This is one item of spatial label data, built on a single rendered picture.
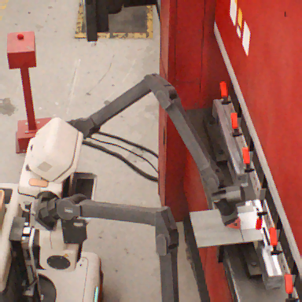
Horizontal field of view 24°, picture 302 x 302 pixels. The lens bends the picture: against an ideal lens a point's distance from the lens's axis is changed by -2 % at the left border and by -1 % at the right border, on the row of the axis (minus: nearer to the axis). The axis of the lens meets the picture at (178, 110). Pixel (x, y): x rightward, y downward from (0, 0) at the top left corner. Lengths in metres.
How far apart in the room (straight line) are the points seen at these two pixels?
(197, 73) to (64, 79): 1.90
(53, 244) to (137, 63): 2.49
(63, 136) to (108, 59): 2.63
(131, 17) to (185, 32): 2.48
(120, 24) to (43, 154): 3.09
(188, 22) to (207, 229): 0.95
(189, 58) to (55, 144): 0.95
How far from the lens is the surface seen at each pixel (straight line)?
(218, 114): 3.42
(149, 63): 5.29
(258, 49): 2.58
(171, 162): 3.82
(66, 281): 3.64
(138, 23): 5.67
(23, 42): 4.21
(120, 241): 4.12
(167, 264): 2.51
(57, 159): 2.68
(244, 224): 2.92
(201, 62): 3.41
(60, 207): 2.63
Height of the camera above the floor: 3.25
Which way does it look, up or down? 42 degrees down
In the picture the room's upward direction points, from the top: 2 degrees clockwise
